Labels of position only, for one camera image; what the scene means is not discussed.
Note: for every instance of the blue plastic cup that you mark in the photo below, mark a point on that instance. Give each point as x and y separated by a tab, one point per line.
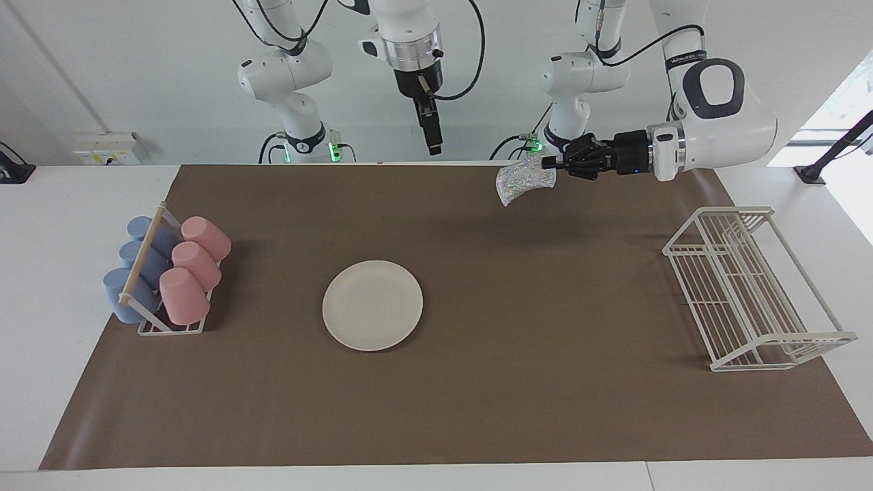
140	226
114	292
131	254

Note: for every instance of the brown paper table mat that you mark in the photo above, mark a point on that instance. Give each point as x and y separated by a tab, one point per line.
511	395

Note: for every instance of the white wall socket box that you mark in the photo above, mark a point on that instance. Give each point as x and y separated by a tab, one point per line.
102	153

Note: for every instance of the pink plastic cup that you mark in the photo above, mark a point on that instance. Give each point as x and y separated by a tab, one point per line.
208	237
196	264
183	296

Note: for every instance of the silver glitter sponge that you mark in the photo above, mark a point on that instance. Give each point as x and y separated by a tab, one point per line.
518	184

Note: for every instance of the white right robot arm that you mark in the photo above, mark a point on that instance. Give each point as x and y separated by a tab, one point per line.
286	75

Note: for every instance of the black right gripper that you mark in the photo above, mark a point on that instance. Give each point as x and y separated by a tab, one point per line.
417	83

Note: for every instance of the black table clamp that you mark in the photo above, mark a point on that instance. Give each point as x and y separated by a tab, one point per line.
13	174

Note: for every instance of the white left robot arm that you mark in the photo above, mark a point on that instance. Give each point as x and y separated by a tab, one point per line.
723	129

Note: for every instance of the white cup rack wooden rod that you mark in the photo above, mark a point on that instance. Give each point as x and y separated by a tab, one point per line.
143	252

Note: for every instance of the cream round plate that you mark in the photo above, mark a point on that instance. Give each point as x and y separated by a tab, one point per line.
372	305

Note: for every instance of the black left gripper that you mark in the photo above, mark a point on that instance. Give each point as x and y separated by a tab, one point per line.
624	155

